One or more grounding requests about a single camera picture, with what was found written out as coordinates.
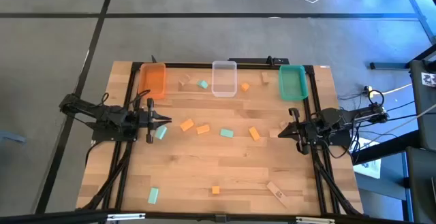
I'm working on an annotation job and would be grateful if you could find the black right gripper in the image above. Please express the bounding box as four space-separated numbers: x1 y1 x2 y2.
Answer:
278 107 320 155

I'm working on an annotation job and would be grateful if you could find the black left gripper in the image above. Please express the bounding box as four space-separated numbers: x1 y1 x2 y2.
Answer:
135 97 172 144

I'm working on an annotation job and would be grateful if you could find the long wood block with code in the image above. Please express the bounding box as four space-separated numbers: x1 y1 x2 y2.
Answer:
266 181 290 208

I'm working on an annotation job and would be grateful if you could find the orange translucent plastic bin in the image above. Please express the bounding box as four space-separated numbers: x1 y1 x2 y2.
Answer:
138 62 168 100

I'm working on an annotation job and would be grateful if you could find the green translucent plastic bin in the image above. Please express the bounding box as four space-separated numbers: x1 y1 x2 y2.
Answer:
278 64 309 102

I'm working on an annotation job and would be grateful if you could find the clear plastic bin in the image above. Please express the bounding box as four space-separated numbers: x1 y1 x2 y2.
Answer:
211 60 238 98

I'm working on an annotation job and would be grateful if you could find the white paper sheet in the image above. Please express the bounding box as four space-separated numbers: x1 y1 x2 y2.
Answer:
354 138 382 180

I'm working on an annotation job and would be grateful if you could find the black metal beam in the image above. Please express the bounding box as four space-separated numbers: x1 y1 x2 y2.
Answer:
350 130 420 165

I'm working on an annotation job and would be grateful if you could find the black rig crossbar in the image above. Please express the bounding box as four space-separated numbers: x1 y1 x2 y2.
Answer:
0 210 436 224

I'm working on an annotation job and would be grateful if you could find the black stand foot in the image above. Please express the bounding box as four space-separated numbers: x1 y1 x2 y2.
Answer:
369 61 411 71

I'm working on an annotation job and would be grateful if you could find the black case with tag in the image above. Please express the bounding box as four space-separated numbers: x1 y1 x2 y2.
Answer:
408 59 436 150

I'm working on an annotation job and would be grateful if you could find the plain black case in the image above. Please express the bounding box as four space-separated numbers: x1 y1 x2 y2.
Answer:
405 145 436 223

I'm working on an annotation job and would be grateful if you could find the white code tag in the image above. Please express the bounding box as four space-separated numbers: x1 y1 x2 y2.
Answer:
421 71 436 89

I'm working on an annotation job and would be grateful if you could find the blue floor object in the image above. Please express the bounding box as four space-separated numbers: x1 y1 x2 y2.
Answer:
0 130 27 146

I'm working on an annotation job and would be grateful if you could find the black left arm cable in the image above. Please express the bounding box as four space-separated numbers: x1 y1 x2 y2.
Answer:
100 89 151 110

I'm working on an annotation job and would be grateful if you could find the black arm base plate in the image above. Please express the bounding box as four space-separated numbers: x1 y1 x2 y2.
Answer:
91 114 140 142
304 120 352 147

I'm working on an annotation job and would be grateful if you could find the black aluminium table frame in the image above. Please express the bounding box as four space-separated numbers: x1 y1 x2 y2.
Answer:
78 60 364 218

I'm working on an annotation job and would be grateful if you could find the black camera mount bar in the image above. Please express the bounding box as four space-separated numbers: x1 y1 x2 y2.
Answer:
227 56 290 65

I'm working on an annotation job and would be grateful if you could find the silver metal bracket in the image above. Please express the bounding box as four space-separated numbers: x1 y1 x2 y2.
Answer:
106 212 146 222
295 216 337 224

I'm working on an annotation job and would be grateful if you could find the pale yellow power cord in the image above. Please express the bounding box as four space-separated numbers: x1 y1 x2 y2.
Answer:
373 83 414 96

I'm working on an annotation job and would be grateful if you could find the beige cable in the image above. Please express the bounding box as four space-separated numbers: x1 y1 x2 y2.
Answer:
357 103 436 150

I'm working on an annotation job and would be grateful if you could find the grey metal frame leg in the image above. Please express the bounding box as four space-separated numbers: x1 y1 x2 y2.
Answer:
401 0 436 45

